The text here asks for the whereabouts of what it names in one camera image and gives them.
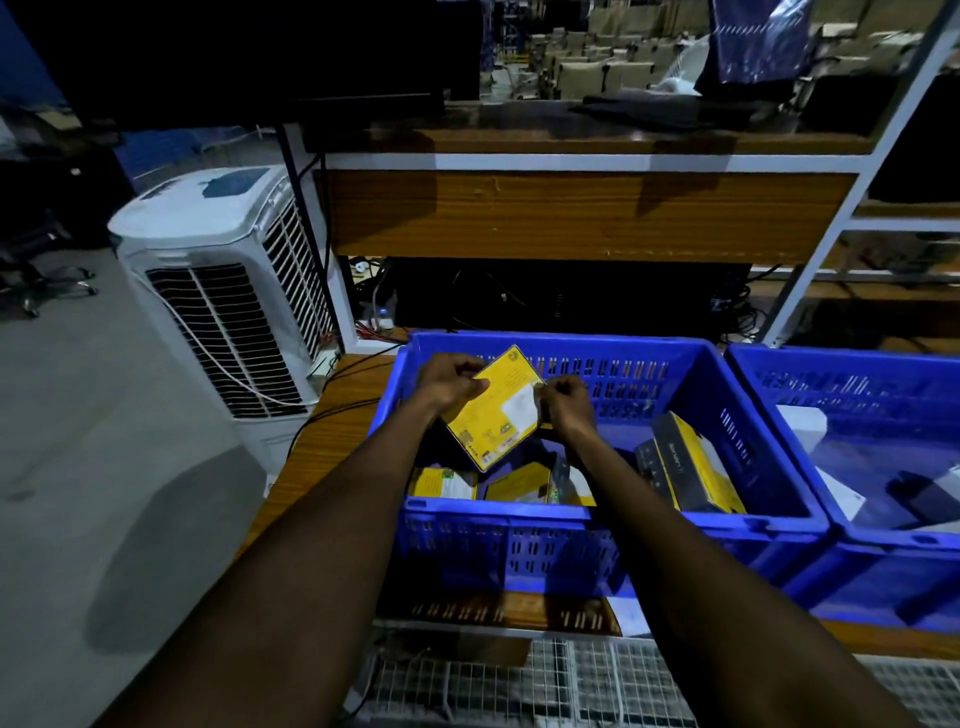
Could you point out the person's right hand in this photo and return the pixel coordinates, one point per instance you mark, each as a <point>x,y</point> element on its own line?
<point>568,409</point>

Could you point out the person's left hand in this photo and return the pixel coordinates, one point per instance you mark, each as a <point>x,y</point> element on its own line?
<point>444,382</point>

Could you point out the person's left thumb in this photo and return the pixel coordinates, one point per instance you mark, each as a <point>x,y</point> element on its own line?
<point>474,386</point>

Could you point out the person's right fingers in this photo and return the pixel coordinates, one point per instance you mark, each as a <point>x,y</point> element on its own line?
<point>551,390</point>

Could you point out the person's left forearm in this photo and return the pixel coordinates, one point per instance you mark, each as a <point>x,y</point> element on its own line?
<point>292,577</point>

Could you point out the person's right forearm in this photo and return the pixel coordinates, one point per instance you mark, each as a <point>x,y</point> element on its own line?
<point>712,592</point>

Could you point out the blue plastic crate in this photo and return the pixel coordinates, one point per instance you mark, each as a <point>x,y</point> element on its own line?
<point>870,480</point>
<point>592,457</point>

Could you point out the white power strip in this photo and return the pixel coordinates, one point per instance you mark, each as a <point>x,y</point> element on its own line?
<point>381,319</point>

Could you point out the black and yellow product box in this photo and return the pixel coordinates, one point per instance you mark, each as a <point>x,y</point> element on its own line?
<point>694,465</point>

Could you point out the wooden shelf board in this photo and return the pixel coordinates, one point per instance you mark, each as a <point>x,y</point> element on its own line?
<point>592,210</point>

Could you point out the white air cooler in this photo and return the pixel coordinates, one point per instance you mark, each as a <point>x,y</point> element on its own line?
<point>229,300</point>

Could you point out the white box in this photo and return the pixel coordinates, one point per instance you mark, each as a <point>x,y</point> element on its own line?
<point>814,457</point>

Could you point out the group of beige chairs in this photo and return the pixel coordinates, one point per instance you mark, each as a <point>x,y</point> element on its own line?
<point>600,56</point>

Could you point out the blue plastic bag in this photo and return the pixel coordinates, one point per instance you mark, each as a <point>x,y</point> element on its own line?
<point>757,37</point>

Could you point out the black office chair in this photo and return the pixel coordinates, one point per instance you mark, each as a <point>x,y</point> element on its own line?
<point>34,277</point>

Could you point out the white metal rack frame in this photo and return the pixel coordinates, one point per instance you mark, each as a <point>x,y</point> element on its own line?
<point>847,195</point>

